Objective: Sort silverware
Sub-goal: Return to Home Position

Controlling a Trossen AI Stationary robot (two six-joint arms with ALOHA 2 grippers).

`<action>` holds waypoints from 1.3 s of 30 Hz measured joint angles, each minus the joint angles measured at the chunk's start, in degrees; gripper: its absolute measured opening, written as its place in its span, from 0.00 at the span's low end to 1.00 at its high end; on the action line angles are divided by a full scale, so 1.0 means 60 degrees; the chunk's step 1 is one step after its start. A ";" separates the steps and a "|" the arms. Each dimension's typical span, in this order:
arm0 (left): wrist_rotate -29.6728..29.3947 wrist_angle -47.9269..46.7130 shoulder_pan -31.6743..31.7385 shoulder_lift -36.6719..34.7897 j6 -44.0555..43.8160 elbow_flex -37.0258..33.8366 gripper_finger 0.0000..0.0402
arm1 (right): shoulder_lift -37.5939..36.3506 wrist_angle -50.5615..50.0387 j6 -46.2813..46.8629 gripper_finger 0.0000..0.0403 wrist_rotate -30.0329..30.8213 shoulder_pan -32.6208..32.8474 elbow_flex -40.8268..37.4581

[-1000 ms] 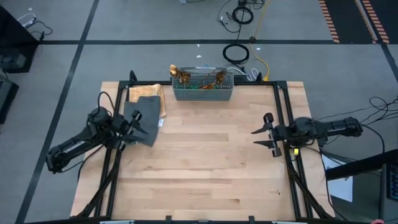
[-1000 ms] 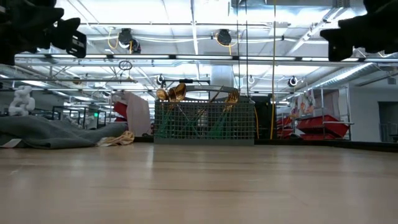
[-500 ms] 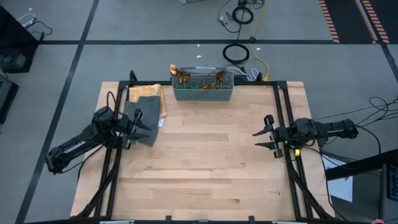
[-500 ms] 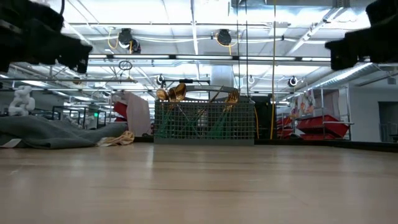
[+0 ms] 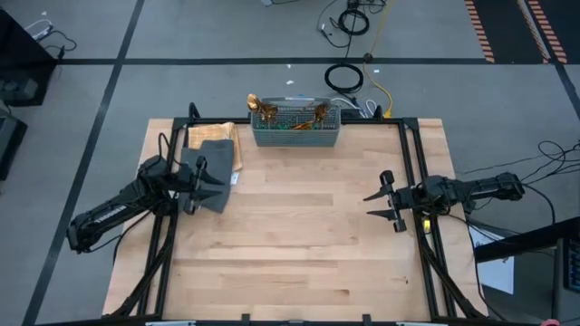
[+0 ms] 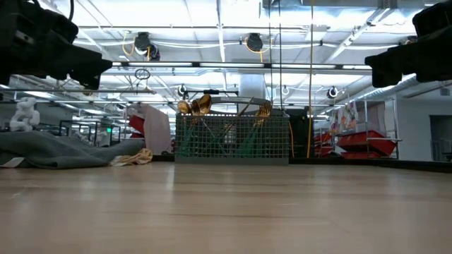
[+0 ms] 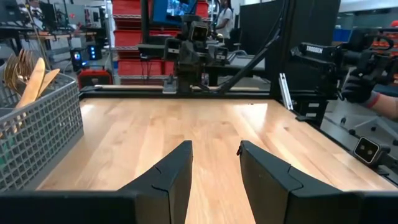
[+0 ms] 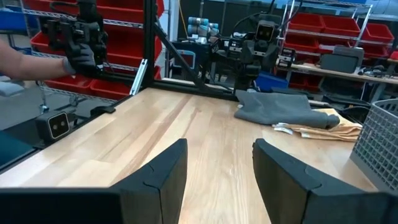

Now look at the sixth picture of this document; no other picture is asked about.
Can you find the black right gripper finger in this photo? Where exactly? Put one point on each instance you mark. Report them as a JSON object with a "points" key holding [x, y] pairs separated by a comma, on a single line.
{"points": [[386, 70]]}

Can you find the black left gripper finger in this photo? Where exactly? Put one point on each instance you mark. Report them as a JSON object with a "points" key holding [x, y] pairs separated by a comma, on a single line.
{"points": [[88, 68]]}

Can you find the red bin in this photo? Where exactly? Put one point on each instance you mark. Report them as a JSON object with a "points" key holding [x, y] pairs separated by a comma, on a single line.
{"points": [[136, 123]]}

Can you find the white lumpy object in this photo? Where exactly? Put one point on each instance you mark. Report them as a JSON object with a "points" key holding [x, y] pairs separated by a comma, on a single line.
{"points": [[24, 116]]}

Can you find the metal rack red bins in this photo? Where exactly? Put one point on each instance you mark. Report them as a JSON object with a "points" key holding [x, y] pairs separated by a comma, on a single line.
{"points": [[367, 143]]}

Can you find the grey folded cloth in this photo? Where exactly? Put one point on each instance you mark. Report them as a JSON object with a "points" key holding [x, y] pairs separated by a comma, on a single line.
{"points": [[63, 151]]}

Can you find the pale pink panel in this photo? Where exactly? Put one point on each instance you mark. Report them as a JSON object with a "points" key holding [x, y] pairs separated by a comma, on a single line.
{"points": [[157, 134]]}

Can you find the beige cloth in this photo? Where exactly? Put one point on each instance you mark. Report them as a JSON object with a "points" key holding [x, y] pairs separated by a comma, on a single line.
{"points": [[136, 158]]}

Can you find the black upright cabinet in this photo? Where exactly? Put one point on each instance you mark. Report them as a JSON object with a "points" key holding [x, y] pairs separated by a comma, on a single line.
{"points": [[296, 134]]}

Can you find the white cloth label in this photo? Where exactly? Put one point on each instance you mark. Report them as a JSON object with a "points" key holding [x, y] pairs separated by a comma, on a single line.
{"points": [[12, 162]]}

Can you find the white round column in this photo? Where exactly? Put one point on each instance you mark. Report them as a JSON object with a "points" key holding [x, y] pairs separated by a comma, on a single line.
{"points": [[252, 88]]}

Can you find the long ceiling light bar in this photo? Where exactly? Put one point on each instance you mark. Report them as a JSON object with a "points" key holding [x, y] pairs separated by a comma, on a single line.
{"points": [[229, 65]]}

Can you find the grey mesh cutlery basket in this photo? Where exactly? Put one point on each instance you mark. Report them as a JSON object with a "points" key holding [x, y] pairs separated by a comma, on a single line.
{"points": [[229, 160]]}

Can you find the silver ceiling duct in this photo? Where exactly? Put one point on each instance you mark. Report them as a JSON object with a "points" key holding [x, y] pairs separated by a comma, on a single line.
{"points": [[406, 88]]}

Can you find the black metal table frame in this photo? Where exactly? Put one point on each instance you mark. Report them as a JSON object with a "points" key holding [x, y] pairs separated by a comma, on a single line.
{"points": [[353, 161]]}

